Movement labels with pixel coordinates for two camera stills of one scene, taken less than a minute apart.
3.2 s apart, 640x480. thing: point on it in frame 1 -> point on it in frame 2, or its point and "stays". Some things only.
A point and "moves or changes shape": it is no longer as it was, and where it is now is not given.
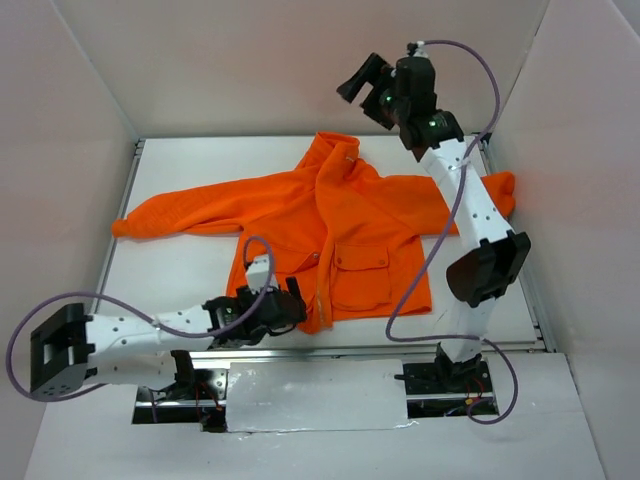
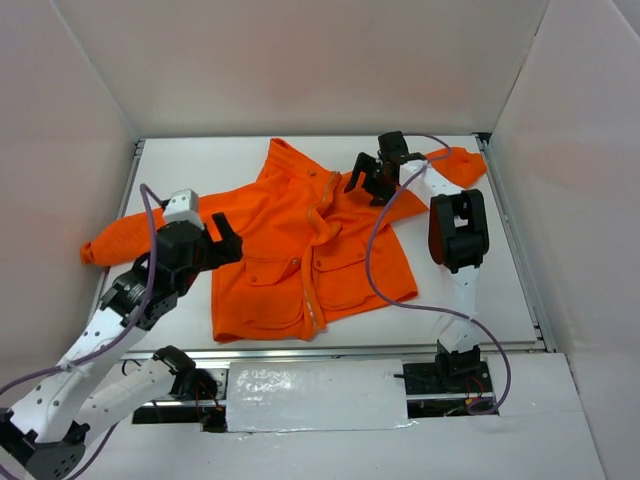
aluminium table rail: [352, 353] stays
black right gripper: [373, 95] -> [378, 170]
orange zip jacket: [341, 233] moves or changes shape
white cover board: [316, 395] stays
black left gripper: [288, 307] -> [215, 245]
